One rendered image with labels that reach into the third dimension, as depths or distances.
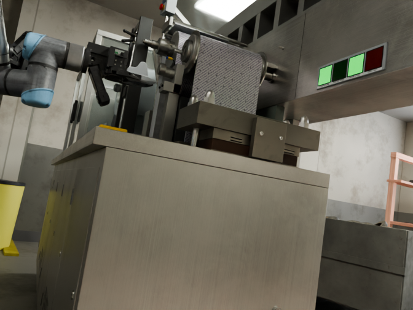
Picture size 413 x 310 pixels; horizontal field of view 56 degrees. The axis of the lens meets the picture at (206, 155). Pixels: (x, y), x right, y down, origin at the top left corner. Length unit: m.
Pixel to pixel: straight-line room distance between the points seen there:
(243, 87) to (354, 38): 0.38
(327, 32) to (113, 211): 0.82
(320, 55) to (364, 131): 6.81
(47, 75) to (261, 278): 0.77
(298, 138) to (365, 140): 6.92
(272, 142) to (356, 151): 6.77
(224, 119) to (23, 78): 0.54
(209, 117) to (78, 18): 4.36
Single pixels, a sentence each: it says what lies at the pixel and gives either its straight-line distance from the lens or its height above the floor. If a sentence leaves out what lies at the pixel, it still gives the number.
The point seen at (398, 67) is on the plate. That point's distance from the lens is 1.03.
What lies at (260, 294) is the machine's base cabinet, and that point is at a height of 0.56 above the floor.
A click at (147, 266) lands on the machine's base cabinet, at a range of 0.93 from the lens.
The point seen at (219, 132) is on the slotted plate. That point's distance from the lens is 1.05.
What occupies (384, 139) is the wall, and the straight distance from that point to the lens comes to 8.54.
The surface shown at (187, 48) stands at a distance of 1.32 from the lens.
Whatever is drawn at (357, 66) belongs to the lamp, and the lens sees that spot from 1.12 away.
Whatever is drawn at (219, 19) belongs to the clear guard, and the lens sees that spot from 2.13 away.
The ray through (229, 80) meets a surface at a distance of 1.31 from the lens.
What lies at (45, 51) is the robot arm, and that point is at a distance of 1.15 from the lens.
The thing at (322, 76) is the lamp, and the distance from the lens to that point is 1.22.
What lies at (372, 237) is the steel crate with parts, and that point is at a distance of 3.31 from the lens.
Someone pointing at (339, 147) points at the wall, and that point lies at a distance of 7.50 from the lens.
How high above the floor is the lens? 0.78
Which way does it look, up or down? 6 degrees up
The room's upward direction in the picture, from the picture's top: 9 degrees clockwise
